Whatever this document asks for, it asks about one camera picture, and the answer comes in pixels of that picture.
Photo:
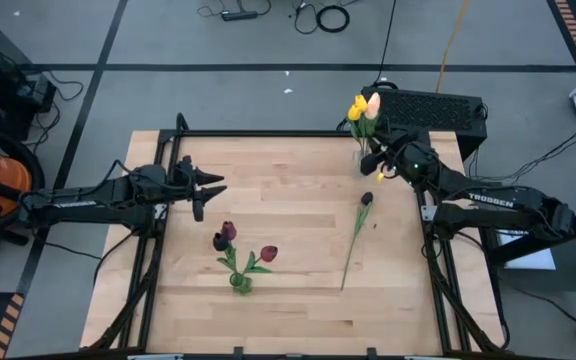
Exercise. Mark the green glass vase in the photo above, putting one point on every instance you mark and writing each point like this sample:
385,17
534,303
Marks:
242,286

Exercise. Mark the green stem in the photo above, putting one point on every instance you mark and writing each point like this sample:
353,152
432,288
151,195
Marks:
269,253

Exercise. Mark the clear crystal glass vase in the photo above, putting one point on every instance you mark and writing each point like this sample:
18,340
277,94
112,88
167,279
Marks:
358,160

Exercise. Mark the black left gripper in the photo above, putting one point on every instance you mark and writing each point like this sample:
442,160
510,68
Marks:
180,185

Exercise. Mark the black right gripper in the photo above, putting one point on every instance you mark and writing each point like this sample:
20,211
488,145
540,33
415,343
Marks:
410,160

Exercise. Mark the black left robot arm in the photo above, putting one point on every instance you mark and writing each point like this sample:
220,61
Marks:
93,202

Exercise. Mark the white sheet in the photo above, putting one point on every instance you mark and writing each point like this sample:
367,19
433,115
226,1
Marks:
528,255

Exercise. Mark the orange shop vacuum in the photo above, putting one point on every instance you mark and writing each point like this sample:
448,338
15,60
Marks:
3,175

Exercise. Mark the black perforated computer case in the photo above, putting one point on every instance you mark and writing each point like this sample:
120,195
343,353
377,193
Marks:
428,110

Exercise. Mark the black power strip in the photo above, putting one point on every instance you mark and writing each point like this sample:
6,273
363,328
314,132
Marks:
239,15

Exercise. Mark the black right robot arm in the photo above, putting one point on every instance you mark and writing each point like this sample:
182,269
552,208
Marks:
493,200

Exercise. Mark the dark purple tulip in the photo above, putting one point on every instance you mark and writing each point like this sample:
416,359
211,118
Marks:
228,230

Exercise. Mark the peach pink tulip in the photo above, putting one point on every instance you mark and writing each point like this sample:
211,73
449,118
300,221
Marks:
373,106

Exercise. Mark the yellow tulip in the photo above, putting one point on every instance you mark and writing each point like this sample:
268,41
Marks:
354,113
361,102

